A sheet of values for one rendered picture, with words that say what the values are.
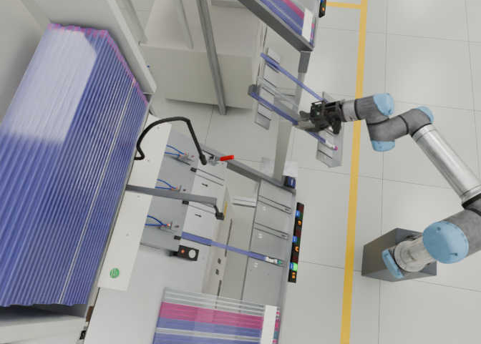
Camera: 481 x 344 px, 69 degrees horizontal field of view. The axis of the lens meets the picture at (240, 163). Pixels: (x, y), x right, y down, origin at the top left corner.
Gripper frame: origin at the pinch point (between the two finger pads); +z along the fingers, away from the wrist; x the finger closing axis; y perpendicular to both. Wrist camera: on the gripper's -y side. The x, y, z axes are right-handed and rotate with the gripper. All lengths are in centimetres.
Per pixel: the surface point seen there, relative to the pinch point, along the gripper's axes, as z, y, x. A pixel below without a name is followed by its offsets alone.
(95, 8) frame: -5, 84, 20
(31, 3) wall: 190, 64, -100
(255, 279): 15, -7, 59
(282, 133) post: 19.4, -17.5, -8.2
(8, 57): 11, 91, 31
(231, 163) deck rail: 17.8, 14.5, 20.8
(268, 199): 14.4, -7.5, 27.7
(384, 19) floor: 5, -113, -154
